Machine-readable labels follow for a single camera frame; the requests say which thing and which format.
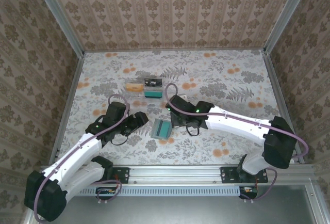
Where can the aluminium frame post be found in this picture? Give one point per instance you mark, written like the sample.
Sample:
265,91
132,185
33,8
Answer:
284,15
60,18

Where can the thin aluminium table-edge rail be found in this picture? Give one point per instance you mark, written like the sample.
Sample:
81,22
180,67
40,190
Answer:
175,50

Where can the small black connector box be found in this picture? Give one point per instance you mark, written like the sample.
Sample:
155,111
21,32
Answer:
103,191
247,191

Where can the black card box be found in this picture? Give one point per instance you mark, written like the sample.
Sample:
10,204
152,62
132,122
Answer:
152,82

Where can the aluminium side rail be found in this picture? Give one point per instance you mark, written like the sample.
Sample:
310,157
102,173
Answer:
277,84
68,105

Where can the long aluminium base rail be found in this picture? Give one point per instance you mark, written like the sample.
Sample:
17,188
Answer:
175,173

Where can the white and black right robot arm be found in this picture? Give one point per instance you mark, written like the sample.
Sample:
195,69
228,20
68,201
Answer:
232,124

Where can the green card holder clear sleeves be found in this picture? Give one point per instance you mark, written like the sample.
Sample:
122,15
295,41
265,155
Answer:
154,128

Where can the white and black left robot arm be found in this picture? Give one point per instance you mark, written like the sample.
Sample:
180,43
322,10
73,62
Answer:
85,149

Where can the grey metal sheet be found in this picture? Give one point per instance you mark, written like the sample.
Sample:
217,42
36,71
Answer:
180,211

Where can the aluminium frame bar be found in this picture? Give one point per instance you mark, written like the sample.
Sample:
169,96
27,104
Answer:
28,220
310,203

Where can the clear acrylic card stand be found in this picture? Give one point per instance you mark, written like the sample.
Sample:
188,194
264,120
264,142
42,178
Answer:
134,96

